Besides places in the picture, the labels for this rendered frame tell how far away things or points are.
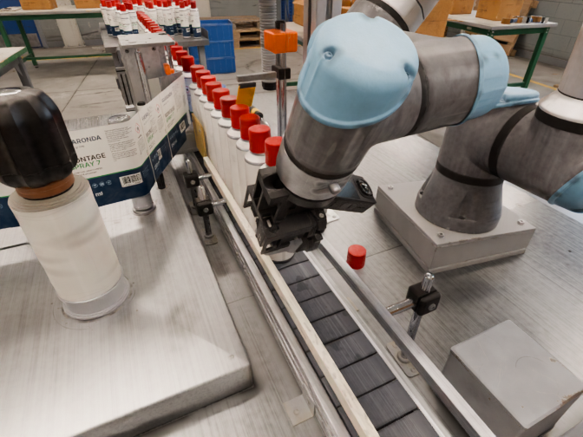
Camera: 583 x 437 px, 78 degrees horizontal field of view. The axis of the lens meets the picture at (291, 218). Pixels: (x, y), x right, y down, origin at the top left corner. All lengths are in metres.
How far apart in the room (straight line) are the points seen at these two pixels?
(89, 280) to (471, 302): 0.57
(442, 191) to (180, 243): 0.47
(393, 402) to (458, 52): 0.36
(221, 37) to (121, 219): 4.80
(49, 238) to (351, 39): 0.39
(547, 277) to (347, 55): 0.62
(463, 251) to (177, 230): 0.52
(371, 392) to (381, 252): 0.32
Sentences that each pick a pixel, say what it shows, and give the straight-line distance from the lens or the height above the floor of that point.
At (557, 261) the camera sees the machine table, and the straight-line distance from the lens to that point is 0.83.
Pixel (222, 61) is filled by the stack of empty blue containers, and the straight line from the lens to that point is 5.49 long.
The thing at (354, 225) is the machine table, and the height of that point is 0.83.
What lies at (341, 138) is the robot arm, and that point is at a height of 1.18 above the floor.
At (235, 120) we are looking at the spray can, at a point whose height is 1.07.
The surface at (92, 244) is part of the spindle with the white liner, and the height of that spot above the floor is 1.00.
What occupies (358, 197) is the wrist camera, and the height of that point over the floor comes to 1.05.
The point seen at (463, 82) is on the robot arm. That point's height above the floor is 1.21.
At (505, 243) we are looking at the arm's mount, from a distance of 0.76.
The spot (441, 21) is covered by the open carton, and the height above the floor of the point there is 1.02.
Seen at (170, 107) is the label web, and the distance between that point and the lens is 0.87.
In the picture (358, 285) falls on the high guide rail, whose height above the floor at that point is 0.96.
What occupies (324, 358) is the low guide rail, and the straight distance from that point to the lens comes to 0.44.
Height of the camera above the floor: 1.28
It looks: 36 degrees down
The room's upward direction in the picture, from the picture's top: straight up
